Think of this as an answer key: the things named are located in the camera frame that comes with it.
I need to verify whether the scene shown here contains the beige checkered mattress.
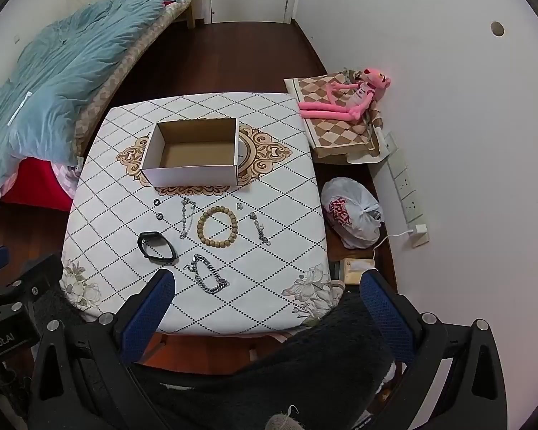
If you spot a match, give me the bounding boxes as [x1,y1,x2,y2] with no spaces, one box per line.
[72,0,193,175]

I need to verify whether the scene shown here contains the white power strip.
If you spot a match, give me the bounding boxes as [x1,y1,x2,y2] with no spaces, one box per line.
[381,132,431,248]

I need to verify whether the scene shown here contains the small wooden box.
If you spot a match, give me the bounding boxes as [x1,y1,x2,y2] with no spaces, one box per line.
[341,257,377,285]

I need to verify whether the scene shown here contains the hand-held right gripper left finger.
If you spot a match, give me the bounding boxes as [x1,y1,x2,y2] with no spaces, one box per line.
[29,269,175,430]

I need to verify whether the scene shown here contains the black smart band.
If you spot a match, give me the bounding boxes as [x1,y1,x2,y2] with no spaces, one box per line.
[137,231,178,263]

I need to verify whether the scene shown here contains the light blue quilt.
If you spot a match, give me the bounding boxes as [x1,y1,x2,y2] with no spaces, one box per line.
[0,0,193,202]

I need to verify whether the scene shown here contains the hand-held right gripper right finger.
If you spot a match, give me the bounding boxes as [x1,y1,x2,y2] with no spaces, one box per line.
[359,269,507,430]

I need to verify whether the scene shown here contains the wooden bead bracelet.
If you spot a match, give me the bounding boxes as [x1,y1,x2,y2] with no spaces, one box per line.
[196,206,239,248]

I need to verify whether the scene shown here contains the wooden bed frame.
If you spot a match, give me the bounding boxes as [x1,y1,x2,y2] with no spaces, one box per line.
[161,0,196,28]

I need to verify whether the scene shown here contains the pink plush toy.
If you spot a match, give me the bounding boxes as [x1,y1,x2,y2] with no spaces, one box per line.
[298,68,393,123]

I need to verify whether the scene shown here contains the white plastic bag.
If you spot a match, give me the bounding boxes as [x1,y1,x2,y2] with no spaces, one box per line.
[320,177,384,250]

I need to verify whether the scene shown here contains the red cloth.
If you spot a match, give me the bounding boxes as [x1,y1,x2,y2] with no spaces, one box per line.
[0,157,75,211]

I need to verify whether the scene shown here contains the cardboard box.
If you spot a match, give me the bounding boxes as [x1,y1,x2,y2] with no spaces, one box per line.
[139,118,240,187]

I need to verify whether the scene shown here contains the black fleece pants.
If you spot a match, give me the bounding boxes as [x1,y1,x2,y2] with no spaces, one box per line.
[33,273,397,430]

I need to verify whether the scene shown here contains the beige checkered cushion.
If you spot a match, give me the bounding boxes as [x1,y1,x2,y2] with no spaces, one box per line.
[283,72,388,164]

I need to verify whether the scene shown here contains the white charger cable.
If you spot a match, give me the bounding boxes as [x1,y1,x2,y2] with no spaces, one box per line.
[370,230,415,269]

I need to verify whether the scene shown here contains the thick silver chain bracelet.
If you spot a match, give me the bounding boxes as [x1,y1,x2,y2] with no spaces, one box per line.
[184,254,230,295]

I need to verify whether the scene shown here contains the thin silver chain bracelet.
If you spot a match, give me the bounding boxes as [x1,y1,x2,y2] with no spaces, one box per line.
[250,212,270,245]
[179,197,195,239]

